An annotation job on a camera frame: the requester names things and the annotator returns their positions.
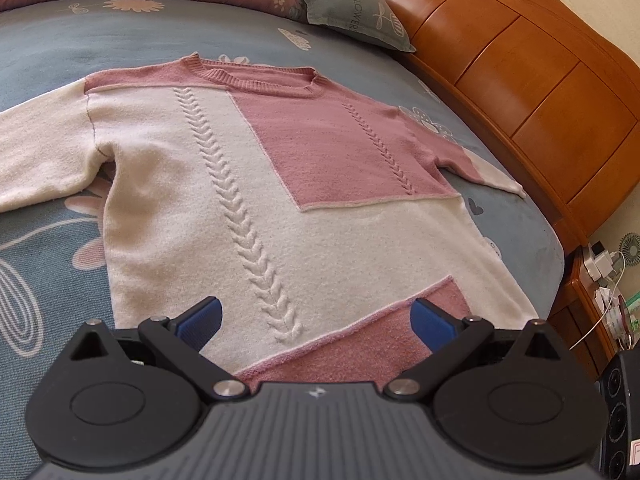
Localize pink and white knit sweater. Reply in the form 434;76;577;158
1;55;536;380

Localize wooden nightstand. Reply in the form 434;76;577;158
548;248;617;379

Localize white power strip with chargers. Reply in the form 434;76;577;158
582;242;639;350

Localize small white desk fan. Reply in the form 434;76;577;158
618;232;640;266

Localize orange wooden headboard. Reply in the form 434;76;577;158
386;0;639;252

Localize grey-green flower pillow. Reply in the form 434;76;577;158
303;0;416;53

